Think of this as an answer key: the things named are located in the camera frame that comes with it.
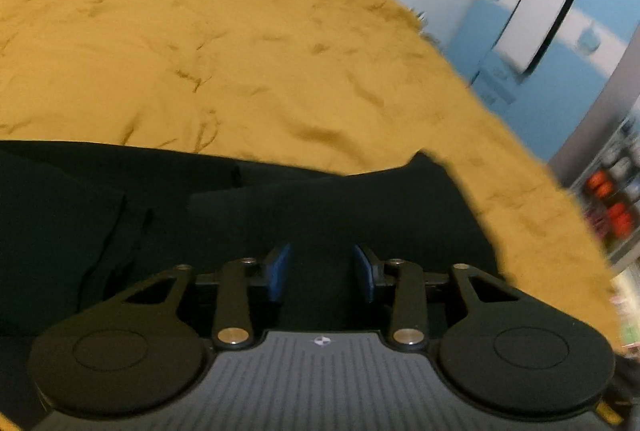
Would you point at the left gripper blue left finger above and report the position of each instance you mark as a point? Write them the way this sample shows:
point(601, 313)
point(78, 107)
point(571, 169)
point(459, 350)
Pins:
point(248, 289)

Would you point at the blue white wardrobe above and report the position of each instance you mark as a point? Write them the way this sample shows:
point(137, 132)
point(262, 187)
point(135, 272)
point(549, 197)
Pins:
point(541, 64)

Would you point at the yellow quilted bed cover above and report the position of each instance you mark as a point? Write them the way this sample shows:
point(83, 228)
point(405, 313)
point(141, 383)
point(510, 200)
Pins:
point(335, 85)

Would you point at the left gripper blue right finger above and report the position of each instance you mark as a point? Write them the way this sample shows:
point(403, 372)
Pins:
point(398, 300)

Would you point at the shelf with orange items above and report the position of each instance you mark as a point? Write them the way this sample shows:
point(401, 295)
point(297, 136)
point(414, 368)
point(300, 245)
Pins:
point(607, 193)

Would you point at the black pants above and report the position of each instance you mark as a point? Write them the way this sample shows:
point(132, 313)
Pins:
point(82, 222)

